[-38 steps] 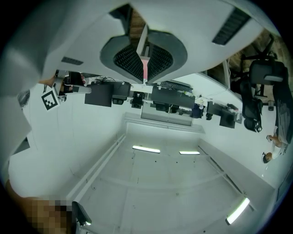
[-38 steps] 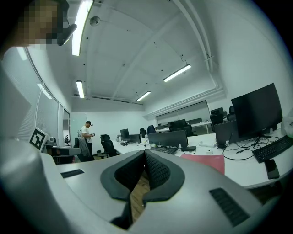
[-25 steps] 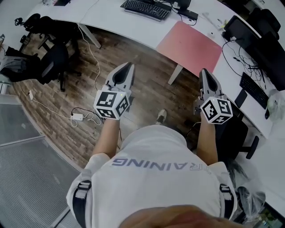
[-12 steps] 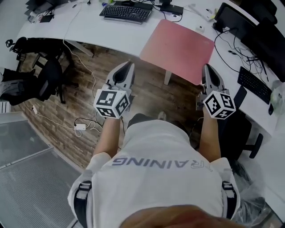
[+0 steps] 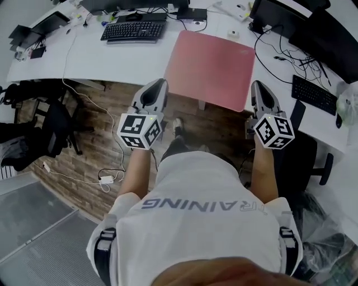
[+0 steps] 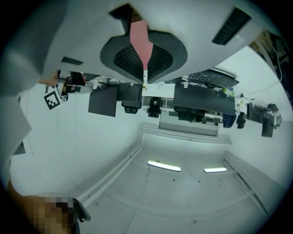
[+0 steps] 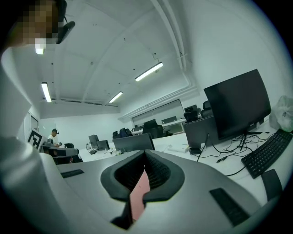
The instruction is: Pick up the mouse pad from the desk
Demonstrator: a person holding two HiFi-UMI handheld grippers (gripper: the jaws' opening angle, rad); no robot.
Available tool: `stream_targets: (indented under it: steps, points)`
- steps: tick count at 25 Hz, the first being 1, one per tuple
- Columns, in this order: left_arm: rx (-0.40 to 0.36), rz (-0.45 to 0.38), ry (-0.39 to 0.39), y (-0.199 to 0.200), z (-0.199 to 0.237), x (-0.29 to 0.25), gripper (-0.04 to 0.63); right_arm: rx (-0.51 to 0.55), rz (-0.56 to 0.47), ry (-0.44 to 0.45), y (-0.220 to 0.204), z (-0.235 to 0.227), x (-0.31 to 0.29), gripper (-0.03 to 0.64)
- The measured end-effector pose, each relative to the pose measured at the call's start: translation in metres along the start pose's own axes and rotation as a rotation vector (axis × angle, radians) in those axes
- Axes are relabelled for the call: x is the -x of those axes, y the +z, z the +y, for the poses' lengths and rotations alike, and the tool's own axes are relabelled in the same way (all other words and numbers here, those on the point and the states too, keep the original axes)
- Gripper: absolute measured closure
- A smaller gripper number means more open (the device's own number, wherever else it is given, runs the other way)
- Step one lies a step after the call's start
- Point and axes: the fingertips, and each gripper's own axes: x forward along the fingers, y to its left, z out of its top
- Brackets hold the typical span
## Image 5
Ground grey harness strap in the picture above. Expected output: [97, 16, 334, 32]
[94, 214, 117, 283]
[279, 211, 298, 277]

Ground pink desk mat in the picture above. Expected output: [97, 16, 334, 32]
[163, 30, 257, 113]

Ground black phone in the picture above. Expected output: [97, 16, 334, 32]
[289, 99, 307, 131]

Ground black docking box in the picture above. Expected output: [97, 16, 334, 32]
[176, 7, 209, 21]

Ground tangle of black cables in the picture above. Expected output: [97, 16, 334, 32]
[252, 23, 334, 88]

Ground wide black keyboard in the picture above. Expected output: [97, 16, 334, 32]
[100, 20, 168, 44]

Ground clear plastic bag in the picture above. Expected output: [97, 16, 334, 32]
[335, 82, 358, 128]

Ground person's black trousers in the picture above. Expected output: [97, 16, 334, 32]
[160, 135, 191, 163]

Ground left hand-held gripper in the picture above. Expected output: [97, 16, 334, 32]
[116, 78, 169, 151]

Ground large black monitor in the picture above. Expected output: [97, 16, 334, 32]
[288, 4, 358, 85]

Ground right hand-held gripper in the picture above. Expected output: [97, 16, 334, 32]
[244, 80, 295, 150]

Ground small black keyboard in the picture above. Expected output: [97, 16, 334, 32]
[291, 74, 338, 116]

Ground white radiator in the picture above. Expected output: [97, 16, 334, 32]
[0, 165, 16, 181]

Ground person's right forearm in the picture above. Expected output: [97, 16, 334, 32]
[249, 145, 280, 204]

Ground black office chair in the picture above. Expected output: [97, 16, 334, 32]
[0, 80, 96, 173]
[275, 131, 335, 202]

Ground person's chin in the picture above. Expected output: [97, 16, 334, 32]
[150, 256, 314, 286]

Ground long white cable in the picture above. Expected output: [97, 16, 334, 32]
[62, 16, 127, 174]

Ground person's white t-shirt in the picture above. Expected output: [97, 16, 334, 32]
[86, 150, 304, 286]

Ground plastic-covered black chair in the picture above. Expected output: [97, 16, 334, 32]
[290, 192, 358, 280]

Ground person's left forearm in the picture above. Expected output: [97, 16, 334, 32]
[117, 147, 158, 197]

